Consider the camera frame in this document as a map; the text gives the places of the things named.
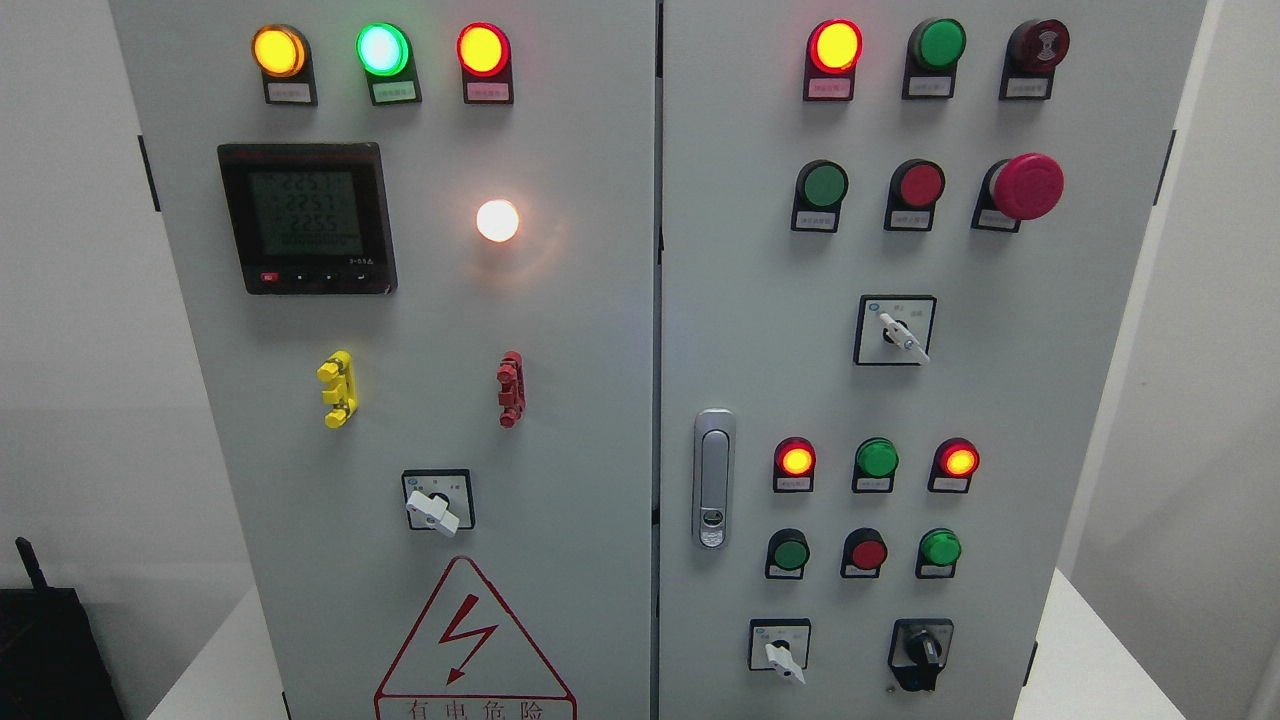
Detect green indicator lower middle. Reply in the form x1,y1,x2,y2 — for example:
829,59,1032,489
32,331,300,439
851,437,900,495

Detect green push button lower right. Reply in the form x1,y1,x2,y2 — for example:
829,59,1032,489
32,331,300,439
915,528,963,579

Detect white selector switch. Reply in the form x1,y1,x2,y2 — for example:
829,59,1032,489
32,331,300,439
852,295,937,366
748,618,812,685

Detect grey right cabinet door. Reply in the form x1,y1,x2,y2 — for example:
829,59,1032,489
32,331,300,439
657,1,1206,719

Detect green indicator top right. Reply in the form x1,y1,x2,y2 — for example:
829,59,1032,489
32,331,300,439
901,17,966,100

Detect red push button lower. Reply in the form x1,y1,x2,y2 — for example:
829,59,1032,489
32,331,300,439
840,527,888,579

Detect red terminal connector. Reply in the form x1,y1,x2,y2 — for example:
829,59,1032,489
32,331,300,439
495,350,526,429

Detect green push button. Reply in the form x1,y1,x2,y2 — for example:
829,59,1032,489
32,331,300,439
790,159,849,233
915,528,963,579
764,528,812,582

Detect green push button lower left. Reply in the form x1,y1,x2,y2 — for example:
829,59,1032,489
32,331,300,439
764,528,812,582

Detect black knob selector switch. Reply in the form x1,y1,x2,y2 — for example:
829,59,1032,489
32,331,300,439
887,618,954,692

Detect red lit indicator lower right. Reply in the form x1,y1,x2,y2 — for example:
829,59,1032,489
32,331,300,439
927,437,980,495

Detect red emergency stop button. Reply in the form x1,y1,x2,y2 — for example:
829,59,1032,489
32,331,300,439
972,152,1065,233

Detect grey cabinet door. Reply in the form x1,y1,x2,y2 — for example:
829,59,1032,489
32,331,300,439
657,1,1206,719
110,1,657,719

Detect white selector switch bottom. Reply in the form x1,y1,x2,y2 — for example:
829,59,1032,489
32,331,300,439
748,618,812,685

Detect red push button upper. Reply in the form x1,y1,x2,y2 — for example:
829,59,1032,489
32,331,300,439
883,158,946,232

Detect yellow terminal connector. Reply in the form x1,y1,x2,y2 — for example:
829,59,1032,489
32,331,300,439
315,348,358,429

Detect red lit indicator lower left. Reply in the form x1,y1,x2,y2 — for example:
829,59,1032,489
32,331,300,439
772,436,817,495

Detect green push button upper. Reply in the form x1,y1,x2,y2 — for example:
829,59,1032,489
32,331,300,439
790,159,849,233

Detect dark red buzzer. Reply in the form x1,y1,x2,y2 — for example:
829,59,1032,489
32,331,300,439
998,18,1070,102

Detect white selector switch left door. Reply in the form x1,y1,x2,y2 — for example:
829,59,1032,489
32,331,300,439
401,468,476,538

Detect red lit indicator light left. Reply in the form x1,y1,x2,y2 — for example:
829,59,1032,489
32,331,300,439
456,22,515,105

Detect red lit indicator top right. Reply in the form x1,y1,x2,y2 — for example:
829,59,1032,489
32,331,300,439
803,18,864,102

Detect red triangle warning sticker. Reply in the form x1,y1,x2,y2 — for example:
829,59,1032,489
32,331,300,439
372,556,579,719

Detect white lit indicator lamp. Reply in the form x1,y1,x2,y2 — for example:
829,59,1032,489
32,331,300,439
475,199,521,243

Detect grey left cabinet door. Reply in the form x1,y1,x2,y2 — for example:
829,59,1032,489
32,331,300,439
110,1,657,719

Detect black digital power meter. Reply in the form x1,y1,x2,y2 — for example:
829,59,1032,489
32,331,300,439
218,142,398,296

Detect white selector switch upper right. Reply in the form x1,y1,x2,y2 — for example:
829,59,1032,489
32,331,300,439
852,295,937,366

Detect black device with antenna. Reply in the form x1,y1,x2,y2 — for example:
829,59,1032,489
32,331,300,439
1,537,124,719

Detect green lit indicator light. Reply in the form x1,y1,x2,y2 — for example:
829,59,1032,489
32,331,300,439
355,22,422,106

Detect yellow indicator light top left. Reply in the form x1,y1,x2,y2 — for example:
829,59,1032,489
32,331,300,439
252,24,317,106

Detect red push button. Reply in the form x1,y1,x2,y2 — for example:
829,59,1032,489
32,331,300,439
840,527,888,579
883,158,946,232

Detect silver door handle lock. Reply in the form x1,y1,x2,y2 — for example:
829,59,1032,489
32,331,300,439
691,407,737,550

